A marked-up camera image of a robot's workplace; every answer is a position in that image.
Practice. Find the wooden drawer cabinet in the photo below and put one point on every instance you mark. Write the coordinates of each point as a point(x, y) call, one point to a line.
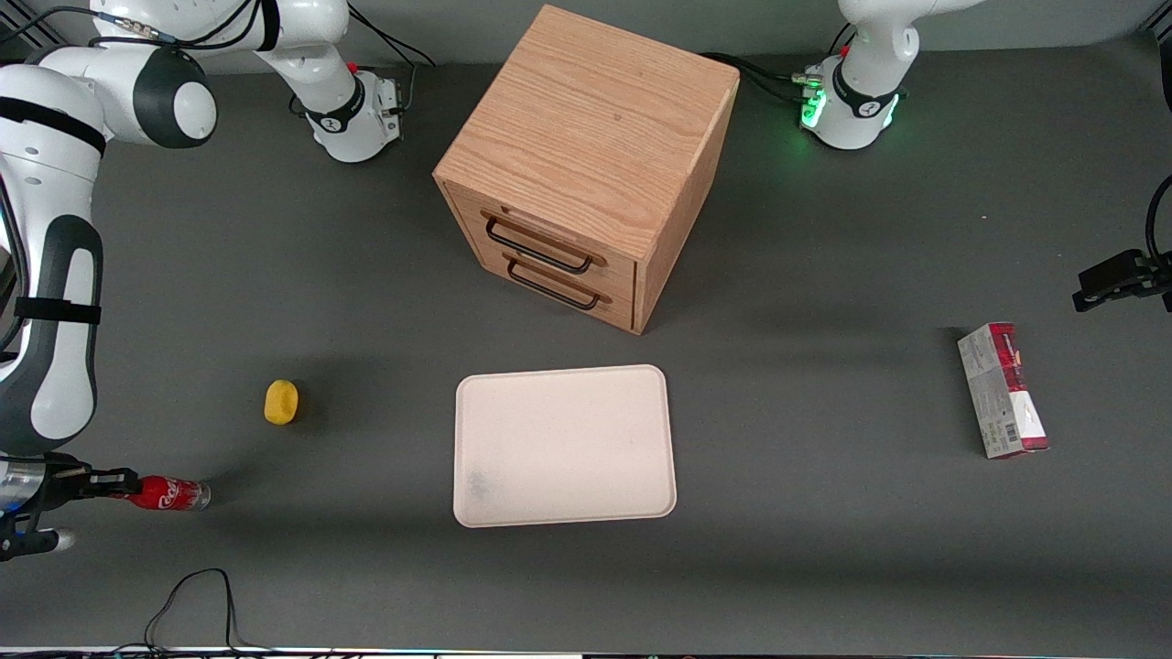
point(595, 119)

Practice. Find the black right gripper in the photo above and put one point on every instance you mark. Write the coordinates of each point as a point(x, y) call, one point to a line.
point(59, 483)

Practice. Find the red tartan cardboard box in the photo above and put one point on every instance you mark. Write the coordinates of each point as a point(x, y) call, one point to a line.
point(1003, 394)

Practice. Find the red coke bottle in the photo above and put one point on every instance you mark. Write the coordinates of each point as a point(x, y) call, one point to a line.
point(174, 494)

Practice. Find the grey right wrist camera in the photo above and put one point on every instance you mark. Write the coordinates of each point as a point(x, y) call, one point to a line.
point(32, 545)

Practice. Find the aluminium frame rail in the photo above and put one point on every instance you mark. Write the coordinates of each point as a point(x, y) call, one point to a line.
point(32, 35)
point(1163, 35)

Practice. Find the wooden drawer front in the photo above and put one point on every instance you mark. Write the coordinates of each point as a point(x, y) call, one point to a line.
point(624, 277)
point(624, 316)

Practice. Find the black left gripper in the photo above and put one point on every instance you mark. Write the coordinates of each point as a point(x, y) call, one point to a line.
point(1138, 272)

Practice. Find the beige plastic tray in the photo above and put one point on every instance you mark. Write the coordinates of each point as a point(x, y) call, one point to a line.
point(563, 448)

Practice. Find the yellow lemon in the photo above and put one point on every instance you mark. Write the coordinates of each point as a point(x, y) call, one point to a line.
point(281, 403)

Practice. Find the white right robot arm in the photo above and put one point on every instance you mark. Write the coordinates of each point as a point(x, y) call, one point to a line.
point(55, 275)

